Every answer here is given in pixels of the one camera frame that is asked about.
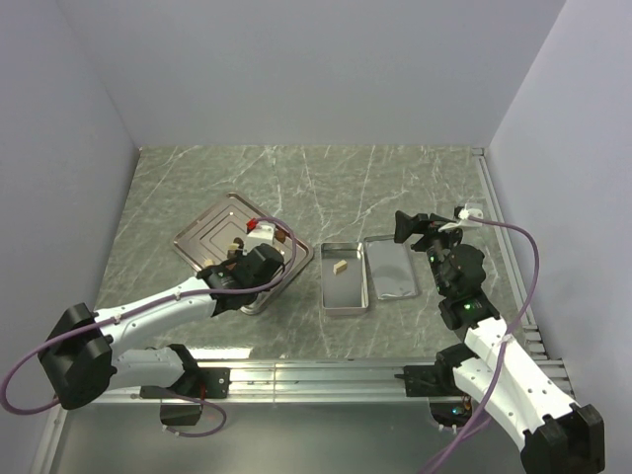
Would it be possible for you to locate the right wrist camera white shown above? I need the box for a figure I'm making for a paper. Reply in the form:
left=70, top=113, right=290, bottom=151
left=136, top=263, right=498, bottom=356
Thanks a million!
left=438, top=202, right=484, bottom=232

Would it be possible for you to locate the aluminium right side rail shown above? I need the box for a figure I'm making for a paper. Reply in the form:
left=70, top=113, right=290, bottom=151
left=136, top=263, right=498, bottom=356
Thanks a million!
left=471, top=148, right=549, bottom=360

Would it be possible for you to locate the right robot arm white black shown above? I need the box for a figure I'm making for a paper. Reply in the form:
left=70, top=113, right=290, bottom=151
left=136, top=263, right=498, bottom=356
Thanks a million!
left=394, top=205, right=605, bottom=473

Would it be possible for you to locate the white square chocolate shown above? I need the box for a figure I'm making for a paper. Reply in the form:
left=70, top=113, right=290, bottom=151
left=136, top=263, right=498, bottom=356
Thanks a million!
left=333, top=260, right=348, bottom=275

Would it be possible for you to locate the steel serving tray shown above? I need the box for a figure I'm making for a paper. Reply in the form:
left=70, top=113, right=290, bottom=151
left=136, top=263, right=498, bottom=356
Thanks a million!
left=173, top=192, right=314, bottom=315

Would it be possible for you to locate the open metal tin box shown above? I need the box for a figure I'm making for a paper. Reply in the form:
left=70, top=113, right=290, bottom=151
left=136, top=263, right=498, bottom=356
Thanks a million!
left=320, top=242, right=369, bottom=317

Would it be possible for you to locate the metal tin lid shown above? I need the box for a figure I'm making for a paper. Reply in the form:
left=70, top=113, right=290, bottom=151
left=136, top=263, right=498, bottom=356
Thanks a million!
left=363, top=235, right=419, bottom=301

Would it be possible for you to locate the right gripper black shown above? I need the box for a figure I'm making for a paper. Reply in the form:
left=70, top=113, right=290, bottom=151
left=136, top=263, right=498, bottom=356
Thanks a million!
left=394, top=210, right=469, bottom=296

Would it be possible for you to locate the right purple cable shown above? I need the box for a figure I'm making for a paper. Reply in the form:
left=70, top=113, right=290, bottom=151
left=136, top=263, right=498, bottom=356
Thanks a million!
left=419, top=211, right=540, bottom=474

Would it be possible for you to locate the aluminium front rail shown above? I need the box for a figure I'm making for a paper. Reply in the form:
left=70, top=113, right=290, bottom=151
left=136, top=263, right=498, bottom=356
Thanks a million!
left=53, top=358, right=569, bottom=405

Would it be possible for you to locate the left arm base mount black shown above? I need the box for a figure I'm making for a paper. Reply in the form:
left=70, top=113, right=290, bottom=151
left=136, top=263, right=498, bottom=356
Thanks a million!
left=139, top=344, right=230, bottom=432

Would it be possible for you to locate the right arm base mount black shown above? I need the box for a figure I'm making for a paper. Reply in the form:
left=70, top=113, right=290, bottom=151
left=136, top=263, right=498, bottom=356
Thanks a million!
left=394, top=364, right=473, bottom=432

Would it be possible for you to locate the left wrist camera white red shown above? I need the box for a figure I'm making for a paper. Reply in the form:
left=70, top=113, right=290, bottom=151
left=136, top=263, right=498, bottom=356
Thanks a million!
left=243, top=219, right=276, bottom=253

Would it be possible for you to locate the aluminium rail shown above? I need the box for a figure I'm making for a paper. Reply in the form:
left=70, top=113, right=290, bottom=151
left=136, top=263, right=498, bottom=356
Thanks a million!
left=53, top=358, right=569, bottom=405
left=471, top=148, right=549, bottom=360

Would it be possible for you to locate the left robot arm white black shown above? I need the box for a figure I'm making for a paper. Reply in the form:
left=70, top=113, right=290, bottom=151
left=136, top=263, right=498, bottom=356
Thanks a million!
left=38, top=244, right=292, bottom=410

